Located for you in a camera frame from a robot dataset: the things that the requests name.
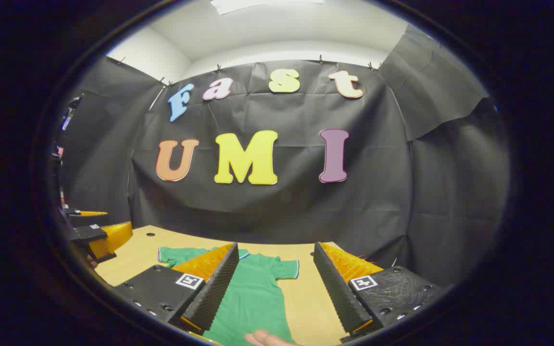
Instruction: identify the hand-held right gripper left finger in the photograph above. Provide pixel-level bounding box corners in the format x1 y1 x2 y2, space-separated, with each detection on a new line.
113 242 240 337

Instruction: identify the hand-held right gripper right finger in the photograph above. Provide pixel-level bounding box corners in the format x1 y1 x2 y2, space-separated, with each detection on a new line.
313 242 451 343

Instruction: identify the green T-shirt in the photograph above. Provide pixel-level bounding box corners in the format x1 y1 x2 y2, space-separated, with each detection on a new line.
158 247 301 346

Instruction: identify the black backdrop cloth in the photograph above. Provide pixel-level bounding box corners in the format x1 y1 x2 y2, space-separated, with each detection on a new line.
58 24 511 289

